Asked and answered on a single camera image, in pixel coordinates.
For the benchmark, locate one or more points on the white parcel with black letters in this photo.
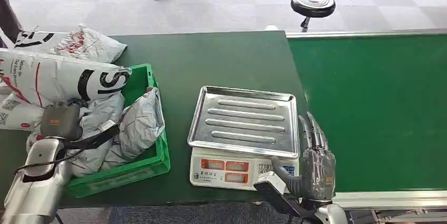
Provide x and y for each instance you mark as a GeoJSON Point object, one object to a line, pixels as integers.
{"type": "Point", "coordinates": [52, 75]}

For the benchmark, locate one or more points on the green plastic crate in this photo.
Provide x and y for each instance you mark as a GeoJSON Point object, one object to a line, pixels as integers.
{"type": "Point", "coordinates": [150, 166]}

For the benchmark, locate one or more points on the steel scale tray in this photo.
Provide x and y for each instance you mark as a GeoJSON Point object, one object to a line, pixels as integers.
{"type": "Point", "coordinates": [244, 119]}

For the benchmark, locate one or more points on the black round stool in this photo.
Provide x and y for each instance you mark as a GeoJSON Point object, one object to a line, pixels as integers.
{"type": "Point", "coordinates": [313, 3]}

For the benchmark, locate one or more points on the crumpled grey parcel red print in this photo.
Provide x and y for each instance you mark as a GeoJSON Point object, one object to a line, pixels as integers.
{"type": "Point", "coordinates": [90, 44]}

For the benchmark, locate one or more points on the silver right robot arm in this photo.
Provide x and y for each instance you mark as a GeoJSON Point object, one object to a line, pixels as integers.
{"type": "Point", "coordinates": [330, 215]}

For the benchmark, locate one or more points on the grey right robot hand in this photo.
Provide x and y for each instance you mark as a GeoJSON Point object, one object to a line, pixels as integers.
{"type": "Point", "coordinates": [316, 173]}

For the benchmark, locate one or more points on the white electronic scale body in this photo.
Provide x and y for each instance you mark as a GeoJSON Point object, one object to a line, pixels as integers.
{"type": "Point", "coordinates": [223, 173]}

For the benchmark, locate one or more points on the large grey parcel red print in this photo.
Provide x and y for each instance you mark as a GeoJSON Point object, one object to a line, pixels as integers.
{"type": "Point", "coordinates": [94, 159]}

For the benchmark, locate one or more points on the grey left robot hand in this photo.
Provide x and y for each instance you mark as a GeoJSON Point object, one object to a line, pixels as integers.
{"type": "Point", "coordinates": [61, 121]}

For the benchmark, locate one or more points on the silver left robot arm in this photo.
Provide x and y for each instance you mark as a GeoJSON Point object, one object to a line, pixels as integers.
{"type": "Point", "coordinates": [35, 180]}

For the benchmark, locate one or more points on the narrow grey plastic parcel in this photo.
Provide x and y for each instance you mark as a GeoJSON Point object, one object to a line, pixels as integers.
{"type": "Point", "coordinates": [139, 128]}

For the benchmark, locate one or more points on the white parcel with code print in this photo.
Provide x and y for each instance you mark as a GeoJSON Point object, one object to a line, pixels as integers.
{"type": "Point", "coordinates": [17, 114]}

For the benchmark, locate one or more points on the person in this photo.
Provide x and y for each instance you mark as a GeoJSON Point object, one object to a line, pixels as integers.
{"type": "Point", "coordinates": [7, 16]}

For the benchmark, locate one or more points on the white parcel with black smile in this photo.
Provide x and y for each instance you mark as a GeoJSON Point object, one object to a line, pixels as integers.
{"type": "Point", "coordinates": [33, 38]}

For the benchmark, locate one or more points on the small white rounded object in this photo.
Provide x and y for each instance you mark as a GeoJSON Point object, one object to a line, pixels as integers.
{"type": "Point", "coordinates": [272, 28]}

